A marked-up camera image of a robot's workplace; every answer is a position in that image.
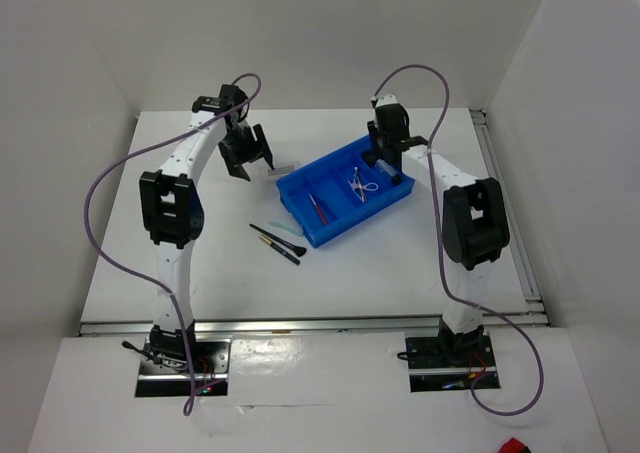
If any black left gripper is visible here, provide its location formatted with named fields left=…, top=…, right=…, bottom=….
left=217, top=123, right=272, bottom=181

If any clear plastic tube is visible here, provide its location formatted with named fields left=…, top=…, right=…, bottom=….
left=375, top=159, right=403, bottom=185

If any false eyelash packet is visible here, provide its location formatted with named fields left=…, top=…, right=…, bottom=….
left=266, top=161, right=301, bottom=179

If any gold green mascara tube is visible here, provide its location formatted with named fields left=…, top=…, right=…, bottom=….
left=259, top=235, right=301, bottom=265

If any black round jar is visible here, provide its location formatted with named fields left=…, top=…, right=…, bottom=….
left=361, top=150, right=379, bottom=168

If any beige hair clip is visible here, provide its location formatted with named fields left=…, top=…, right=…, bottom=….
left=349, top=167, right=361, bottom=191

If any brown hair clip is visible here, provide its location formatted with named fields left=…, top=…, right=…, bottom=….
left=358, top=179, right=367, bottom=203

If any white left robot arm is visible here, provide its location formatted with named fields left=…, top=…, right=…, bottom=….
left=139, top=82, right=274, bottom=372

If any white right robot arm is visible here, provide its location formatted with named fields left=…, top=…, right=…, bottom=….
left=367, top=94, right=510, bottom=368

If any black makeup brush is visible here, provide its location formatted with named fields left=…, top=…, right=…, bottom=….
left=249, top=223, right=307, bottom=257

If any white loop hair tool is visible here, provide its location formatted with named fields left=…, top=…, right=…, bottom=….
left=360, top=178, right=379, bottom=194

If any blue compartment tray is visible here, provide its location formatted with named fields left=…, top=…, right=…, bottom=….
left=276, top=136, right=415, bottom=248

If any mint green spatula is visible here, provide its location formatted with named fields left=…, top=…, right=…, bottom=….
left=267, top=221, right=304, bottom=237

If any red black object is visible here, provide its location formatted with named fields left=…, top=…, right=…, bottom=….
left=498, top=438, right=531, bottom=453

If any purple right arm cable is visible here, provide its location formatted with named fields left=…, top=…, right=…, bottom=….
left=372, top=65, right=546, bottom=417

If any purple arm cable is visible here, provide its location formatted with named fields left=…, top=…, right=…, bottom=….
left=372, top=65, right=546, bottom=417
left=83, top=73, right=263, bottom=418

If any aluminium side rail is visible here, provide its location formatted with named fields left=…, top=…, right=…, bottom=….
left=469, top=109, right=551, bottom=328

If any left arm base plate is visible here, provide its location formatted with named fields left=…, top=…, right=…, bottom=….
left=133, top=339, right=231, bottom=398

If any aluminium front rail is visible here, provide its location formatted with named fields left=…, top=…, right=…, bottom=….
left=79, top=314, right=546, bottom=338

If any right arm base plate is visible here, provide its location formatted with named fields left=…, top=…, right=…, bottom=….
left=396, top=335, right=501, bottom=393

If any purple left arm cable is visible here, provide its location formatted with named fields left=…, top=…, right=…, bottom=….
left=83, top=73, right=263, bottom=418

